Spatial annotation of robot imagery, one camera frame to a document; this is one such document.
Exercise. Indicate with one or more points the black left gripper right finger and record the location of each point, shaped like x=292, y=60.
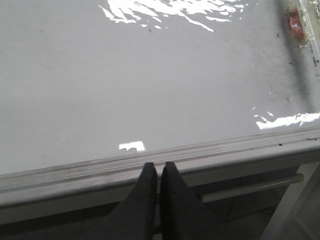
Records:
x=182, y=215

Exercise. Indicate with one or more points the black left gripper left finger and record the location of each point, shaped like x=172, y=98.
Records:
x=133, y=218

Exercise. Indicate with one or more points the white marker with red tag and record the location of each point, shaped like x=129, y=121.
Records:
x=302, y=27

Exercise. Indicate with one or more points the white horizontal bar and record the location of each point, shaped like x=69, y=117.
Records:
x=252, y=188

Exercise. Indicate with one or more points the white support frame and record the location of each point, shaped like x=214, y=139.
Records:
x=292, y=201

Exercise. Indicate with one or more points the white whiteboard with frame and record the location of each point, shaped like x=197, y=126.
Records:
x=83, y=80

